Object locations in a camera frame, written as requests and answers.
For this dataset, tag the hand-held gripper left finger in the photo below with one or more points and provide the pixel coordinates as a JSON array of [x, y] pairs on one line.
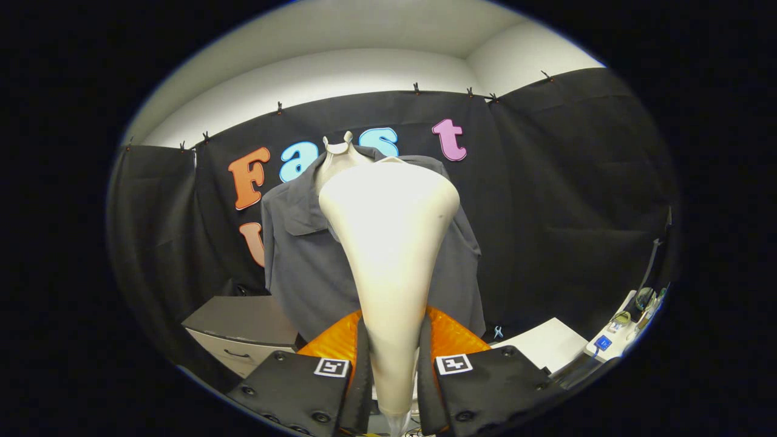
[[362, 382]]

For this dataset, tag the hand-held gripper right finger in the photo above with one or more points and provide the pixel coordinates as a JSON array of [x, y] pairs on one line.
[[426, 382]]

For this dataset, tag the grey button-up shirt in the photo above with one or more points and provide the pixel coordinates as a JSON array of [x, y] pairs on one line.
[[303, 267]]

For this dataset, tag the white garment steamer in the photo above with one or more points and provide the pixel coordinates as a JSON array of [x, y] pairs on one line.
[[391, 243]]

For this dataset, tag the white table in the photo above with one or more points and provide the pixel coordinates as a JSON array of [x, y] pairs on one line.
[[546, 346]]

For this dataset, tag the grey drawer cabinet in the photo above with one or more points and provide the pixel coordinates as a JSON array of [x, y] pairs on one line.
[[243, 321]]

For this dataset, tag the white power strip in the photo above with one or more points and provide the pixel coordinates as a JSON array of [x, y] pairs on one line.
[[613, 340]]

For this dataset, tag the white mannequin torso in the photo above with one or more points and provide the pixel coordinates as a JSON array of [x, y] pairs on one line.
[[337, 164]]

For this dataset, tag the black curved stand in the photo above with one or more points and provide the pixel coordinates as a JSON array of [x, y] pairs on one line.
[[654, 255]]

